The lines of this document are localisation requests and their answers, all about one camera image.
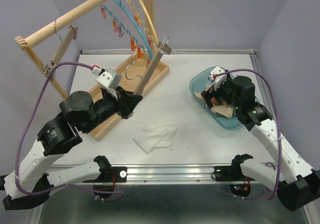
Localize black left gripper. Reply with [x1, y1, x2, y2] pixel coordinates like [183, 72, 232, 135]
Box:
[84, 85, 145, 133]

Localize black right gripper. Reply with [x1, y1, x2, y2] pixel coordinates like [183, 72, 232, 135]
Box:
[200, 77, 242, 110]

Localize beige underwear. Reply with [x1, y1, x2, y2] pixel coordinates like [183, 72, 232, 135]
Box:
[194, 92, 234, 118]

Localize white underwear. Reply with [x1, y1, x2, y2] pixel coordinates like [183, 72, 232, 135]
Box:
[133, 123, 178, 155]

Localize wooden clamp hanger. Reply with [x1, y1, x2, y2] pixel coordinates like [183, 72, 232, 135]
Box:
[124, 36, 172, 96]
[43, 20, 78, 77]

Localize blue plastic clip hanger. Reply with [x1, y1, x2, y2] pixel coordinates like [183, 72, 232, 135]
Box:
[99, 0, 155, 67]

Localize yellow plastic clip hanger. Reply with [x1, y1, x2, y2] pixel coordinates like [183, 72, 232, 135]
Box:
[126, 0, 159, 47]

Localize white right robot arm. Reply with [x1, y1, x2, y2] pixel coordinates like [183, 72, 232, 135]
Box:
[201, 75, 320, 211]

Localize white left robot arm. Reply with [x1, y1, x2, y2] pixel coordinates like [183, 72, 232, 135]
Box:
[0, 86, 143, 211]

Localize blue plastic tub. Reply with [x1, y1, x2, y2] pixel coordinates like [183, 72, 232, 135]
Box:
[189, 66, 244, 130]

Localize wooden clothes rack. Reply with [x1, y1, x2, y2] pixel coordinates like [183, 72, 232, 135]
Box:
[13, 0, 171, 142]

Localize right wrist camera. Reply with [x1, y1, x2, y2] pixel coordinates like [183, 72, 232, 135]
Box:
[208, 66, 231, 91]

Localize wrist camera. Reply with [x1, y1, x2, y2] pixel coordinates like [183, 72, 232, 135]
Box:
[91, 65, 122, 99]
[208, 66, 231, 91]

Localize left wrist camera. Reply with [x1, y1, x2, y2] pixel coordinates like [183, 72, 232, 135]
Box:
[91, 65, 122, 99]

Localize aluminium mounting rail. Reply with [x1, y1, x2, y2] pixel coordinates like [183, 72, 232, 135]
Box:
[42, 161, 309, 185]

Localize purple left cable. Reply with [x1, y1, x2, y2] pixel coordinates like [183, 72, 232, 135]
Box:
[14, 62, 126, 202]

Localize purple cable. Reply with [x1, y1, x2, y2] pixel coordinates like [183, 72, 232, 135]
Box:
[14, 62, 126, 202]
[212, 69, 282, 200]

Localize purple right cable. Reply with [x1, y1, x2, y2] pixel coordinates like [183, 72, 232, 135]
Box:
[212, 69, 282, 200]

